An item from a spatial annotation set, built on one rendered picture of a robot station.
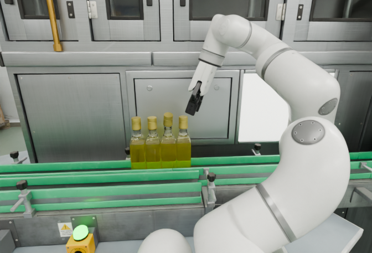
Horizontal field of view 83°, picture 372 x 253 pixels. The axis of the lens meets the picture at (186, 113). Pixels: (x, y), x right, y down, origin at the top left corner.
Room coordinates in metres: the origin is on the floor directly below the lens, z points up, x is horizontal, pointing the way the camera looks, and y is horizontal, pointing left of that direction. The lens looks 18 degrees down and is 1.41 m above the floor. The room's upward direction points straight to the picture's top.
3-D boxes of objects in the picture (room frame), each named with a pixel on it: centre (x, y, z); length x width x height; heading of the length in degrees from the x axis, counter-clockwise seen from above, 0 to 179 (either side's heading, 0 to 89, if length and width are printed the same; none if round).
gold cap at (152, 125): (0.74, 0.13, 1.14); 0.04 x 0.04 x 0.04
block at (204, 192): (0.65, -0.08, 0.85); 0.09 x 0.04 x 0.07; 4
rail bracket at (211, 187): (0.63, -0.08, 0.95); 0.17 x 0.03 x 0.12; 4
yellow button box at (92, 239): (0.53, 0.34, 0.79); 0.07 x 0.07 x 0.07; 4
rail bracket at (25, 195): (0.54, 0.51, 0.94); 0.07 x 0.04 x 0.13; 4
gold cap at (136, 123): (0.74, 0.18, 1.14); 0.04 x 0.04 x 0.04
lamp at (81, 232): (0.53, 0.34, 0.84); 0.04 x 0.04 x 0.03
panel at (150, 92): (0.90, -0.20, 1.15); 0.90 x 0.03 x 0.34; 94
